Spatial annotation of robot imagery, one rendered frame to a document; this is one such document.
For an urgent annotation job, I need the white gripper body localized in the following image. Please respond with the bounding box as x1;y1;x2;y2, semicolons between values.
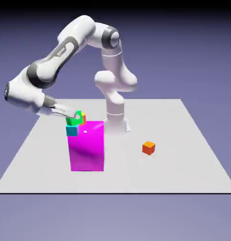
50;104;77;118

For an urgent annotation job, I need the small green cube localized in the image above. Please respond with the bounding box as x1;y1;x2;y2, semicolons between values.
66;110;84;126

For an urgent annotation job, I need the small cyan cube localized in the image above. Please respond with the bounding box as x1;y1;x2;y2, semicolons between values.
66;125;80;137

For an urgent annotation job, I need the large magenta box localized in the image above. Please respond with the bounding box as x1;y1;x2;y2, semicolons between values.
67;120;105;172

